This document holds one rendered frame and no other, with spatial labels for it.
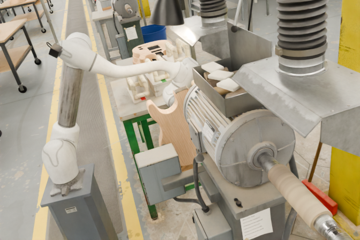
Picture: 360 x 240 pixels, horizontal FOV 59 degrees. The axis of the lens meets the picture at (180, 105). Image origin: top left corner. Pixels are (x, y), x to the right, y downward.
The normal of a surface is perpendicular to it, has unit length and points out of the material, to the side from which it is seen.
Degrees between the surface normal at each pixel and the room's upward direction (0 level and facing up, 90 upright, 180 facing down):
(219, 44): 90
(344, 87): 0
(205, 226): 0
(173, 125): 91
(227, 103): 90
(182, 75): 83
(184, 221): 0
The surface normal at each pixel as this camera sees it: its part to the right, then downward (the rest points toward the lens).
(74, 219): 0.16, 0.45
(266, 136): 0.31, 0.29
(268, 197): -0.17, -0.86
